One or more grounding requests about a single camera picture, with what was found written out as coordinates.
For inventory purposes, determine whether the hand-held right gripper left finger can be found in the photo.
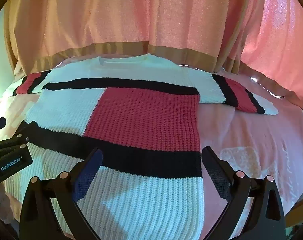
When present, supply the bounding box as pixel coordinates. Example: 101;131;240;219
19;148;103;240

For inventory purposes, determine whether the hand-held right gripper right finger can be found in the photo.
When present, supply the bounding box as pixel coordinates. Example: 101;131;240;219
201;146;288;240

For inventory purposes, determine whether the white red black knit sweater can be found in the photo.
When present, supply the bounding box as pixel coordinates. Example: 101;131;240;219
13;54;279;240

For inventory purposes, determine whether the pink bed sheet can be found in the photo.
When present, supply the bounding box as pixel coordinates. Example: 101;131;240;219
0;52;303;233

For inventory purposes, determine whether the pink curtain with tan hem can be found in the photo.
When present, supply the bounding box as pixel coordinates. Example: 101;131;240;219
3;0;303;103

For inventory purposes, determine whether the wooden bed frame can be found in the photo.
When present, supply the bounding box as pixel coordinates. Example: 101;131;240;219
283;204;303;228

